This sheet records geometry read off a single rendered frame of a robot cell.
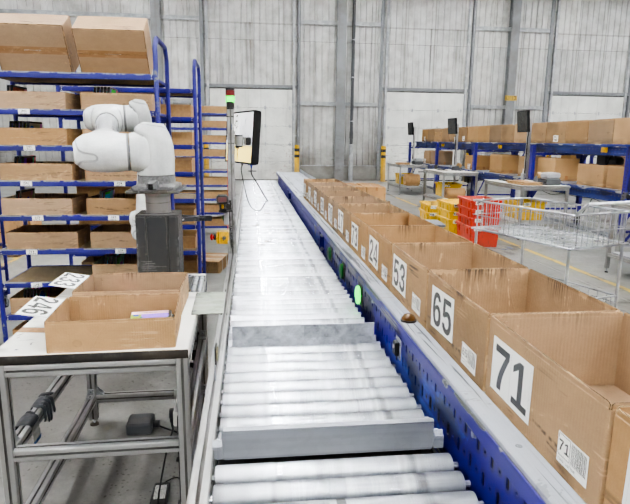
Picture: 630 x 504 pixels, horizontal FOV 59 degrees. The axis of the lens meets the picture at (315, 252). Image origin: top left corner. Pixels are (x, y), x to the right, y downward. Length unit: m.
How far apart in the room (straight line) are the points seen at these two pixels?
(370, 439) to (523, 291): 0.63
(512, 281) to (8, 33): 3.01
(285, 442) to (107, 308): 1.02
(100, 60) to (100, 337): 2.13
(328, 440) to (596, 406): 0.61
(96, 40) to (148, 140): 1.26
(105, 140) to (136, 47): 1.21
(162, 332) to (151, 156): 0.87
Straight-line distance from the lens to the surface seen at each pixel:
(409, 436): 1.32
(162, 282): 2.38
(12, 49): 3.75
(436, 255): 1.96
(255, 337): 1.80
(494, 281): 1.61
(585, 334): 1.29
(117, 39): 3.54
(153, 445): 1.94
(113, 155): 2.41
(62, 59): 3.67
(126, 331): 1.81
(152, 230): 2.43
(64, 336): 1.85
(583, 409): 0.92
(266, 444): 1.28
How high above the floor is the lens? 1.39
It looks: 11 degrees down
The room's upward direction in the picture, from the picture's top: 1 degrees clockwise
